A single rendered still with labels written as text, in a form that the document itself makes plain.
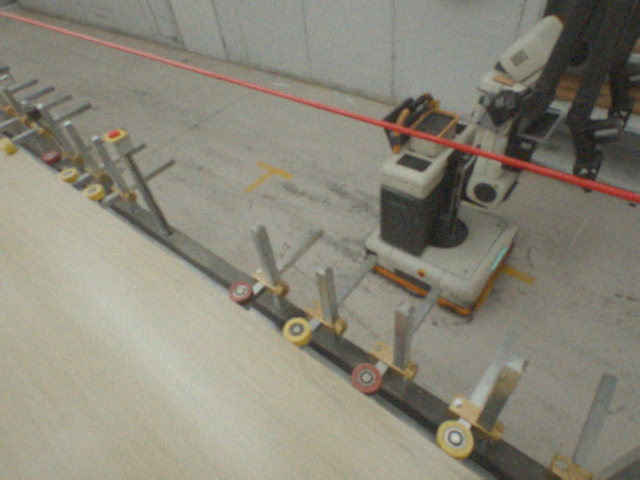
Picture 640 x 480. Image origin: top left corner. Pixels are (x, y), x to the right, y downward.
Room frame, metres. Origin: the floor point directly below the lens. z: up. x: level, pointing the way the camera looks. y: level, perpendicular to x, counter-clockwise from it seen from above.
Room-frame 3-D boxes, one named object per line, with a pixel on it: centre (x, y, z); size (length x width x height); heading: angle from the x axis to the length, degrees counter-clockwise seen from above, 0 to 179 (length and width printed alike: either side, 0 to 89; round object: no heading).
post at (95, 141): (1.59, 0.86, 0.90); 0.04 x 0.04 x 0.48; 44
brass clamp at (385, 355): (0.52, -0.17, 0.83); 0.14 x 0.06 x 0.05; 44
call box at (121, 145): (1.40, 0.68, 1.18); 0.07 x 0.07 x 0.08; 44
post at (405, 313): (0.51, -0.18, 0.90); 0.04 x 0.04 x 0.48; 44
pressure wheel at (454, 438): (0.28, -0.25, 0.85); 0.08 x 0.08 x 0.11
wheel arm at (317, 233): (0.96, 0.13, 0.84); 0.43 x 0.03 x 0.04; 134
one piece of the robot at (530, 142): (1.30, -0.91, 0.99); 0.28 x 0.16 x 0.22; 134
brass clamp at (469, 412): (0.34, -0.34, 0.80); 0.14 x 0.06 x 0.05; 44
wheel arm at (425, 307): (0.60, -0.21, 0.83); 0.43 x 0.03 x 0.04; 134
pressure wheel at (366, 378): (0.46, -0.07, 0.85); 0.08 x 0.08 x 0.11
